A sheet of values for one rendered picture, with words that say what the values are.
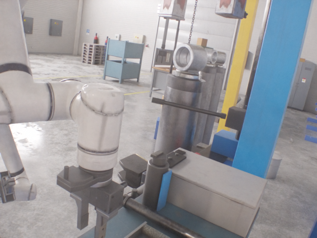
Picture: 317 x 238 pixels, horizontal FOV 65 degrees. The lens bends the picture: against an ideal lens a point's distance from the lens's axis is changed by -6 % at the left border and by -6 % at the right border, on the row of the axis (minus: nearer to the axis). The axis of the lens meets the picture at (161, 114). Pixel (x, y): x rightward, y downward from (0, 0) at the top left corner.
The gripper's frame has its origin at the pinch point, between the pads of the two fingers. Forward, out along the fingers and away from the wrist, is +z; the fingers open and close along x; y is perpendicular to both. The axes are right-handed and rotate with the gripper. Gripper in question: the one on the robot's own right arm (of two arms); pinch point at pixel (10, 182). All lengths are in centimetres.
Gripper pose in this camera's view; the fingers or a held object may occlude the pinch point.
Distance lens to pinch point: 120.0
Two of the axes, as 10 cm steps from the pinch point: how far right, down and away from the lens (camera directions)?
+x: 3.2, 9.2, -2.2
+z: 6.4, -3.8, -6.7
